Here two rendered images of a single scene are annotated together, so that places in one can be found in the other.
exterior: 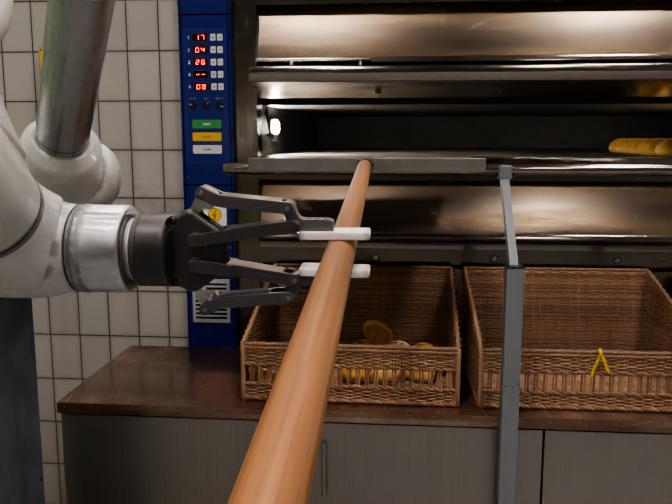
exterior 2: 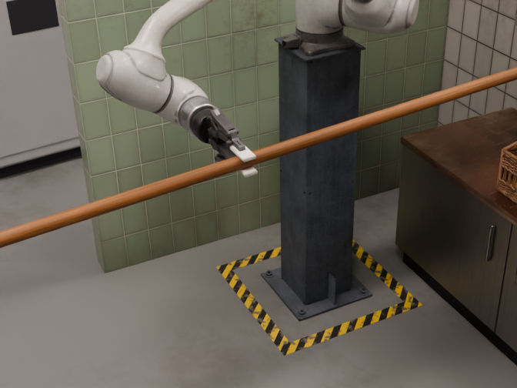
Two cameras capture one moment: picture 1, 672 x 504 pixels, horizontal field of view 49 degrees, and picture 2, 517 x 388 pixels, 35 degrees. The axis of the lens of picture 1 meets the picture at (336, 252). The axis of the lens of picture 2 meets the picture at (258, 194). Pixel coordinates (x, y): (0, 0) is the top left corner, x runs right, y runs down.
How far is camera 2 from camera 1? 1.55 m
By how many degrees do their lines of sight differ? 60
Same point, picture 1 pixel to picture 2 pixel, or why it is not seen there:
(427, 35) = not seen: outside the picture
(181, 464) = (451, 212)
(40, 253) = (170, 115)
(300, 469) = (36, 226)
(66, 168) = (359, 9)
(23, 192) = (152, 96)
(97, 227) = (185, 112)
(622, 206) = not seen: outside the picture
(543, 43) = not seen: outside the picture
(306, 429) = (53, 220)
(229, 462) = (474, 227)
